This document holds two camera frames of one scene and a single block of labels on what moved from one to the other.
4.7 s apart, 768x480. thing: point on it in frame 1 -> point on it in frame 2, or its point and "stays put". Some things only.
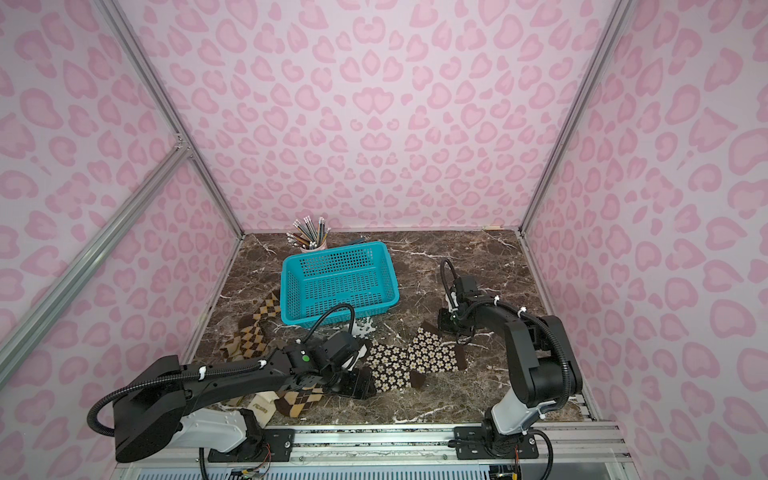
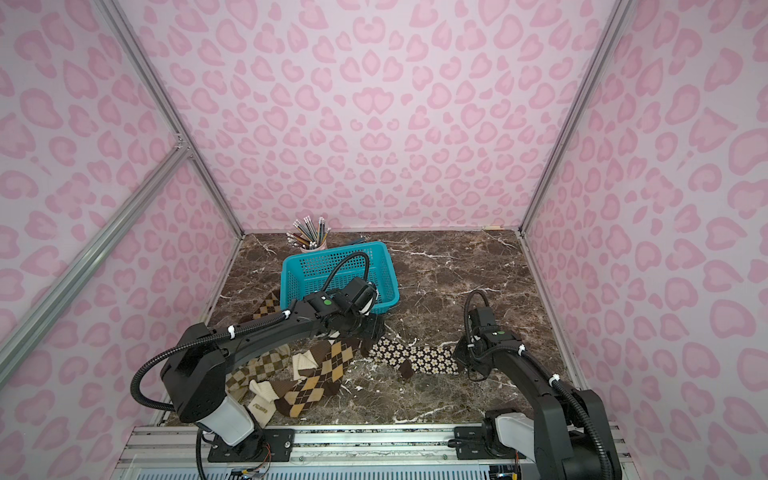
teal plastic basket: (360, 276) stays put
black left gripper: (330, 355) -> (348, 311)
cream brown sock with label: (263, 406) stays put
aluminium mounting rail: (576, 451) stays put
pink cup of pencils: (307, 236) stays put
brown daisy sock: (390, 367) -> (421, 360)
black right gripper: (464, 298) -> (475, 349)
